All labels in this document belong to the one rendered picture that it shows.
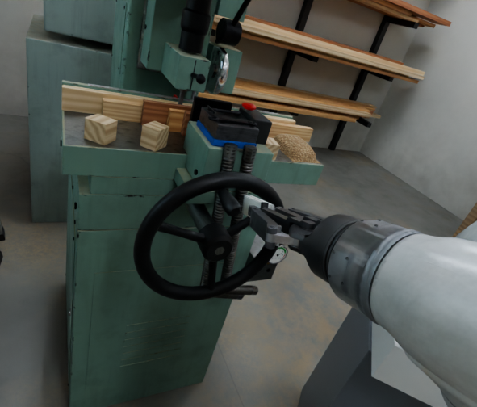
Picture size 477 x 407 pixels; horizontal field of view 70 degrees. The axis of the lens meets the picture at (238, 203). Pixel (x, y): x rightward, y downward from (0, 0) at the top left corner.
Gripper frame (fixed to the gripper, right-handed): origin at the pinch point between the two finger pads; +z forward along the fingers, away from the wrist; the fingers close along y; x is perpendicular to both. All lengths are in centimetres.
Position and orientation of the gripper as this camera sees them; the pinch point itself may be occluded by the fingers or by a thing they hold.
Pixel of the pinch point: (257, 209)
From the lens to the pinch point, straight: 52.6
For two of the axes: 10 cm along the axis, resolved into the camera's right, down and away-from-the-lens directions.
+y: -8.8, -0.1, -4.7
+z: -4.5, -2.3, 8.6
